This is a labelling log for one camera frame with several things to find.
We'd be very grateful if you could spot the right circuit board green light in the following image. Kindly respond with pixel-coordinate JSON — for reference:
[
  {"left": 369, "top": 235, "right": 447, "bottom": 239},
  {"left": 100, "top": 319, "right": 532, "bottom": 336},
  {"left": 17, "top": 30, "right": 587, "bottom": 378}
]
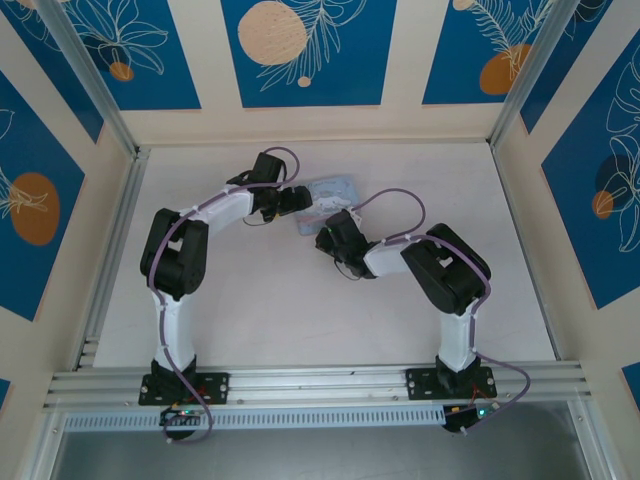
[{"left": 442, "top": 404, "right": 501, "bottom": 434}]

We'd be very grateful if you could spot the circuit board green light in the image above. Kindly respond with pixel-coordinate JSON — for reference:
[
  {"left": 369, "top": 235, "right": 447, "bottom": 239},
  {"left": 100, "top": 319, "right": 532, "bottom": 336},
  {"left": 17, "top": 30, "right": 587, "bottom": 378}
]
[
  {"left": 159, "top": 405, "right": 206, "bottom": 426},
  {"left": 442, "top": 404, "right": 501, "bottom": 434}
]

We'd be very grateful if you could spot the left circuit board green light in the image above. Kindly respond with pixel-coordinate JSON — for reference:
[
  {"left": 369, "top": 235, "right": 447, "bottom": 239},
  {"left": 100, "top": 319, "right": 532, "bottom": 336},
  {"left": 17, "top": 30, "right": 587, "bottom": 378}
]
[{"left": 159, "top": 405, "right": 206, "bottom": 426}]

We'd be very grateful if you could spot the aluminium rail frame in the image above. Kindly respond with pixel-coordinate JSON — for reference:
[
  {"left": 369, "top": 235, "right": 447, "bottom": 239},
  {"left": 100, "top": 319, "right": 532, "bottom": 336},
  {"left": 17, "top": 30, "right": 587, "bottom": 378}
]
[{"left": 42, "top": 362, "right": 594, "bottom": 411}]

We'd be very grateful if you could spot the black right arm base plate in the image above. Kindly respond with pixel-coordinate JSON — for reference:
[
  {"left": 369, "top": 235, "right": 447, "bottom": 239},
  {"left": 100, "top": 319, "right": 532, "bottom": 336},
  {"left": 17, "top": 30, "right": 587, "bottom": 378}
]
[{"left": 405, "top": 367, "right": 499, "bottom": 401}]

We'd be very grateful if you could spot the aluminium side rail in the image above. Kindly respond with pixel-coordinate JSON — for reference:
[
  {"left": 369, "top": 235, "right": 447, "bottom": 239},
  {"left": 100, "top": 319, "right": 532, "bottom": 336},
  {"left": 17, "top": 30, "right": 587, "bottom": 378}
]
[{"left": 73, "top": 147, "right": 152, "bottom": 372}]

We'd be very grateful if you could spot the grey slotted cable duct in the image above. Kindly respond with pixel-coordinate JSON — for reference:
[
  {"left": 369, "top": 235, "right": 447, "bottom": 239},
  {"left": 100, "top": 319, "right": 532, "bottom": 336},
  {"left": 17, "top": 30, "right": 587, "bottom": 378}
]
[{"left": 62, "top": 405, "right": 449, "bottom": 432}]

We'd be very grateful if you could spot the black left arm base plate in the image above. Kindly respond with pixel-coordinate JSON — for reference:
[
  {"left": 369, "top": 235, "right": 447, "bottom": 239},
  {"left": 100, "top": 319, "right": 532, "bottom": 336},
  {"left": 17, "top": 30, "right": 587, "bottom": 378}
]
[{"left": 138, "top": 371, "right": 231, "bottom": 407}]

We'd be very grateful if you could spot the aluminium corner post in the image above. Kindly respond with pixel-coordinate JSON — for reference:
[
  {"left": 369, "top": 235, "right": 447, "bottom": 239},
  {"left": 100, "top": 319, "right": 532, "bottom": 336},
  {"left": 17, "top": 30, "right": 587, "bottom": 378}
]
[
  {"left": 488, "top": 0, "right": 584, "bottom": 151},
  {"left": 34, "top": 0, "right": 141, "bottom": 159}
]

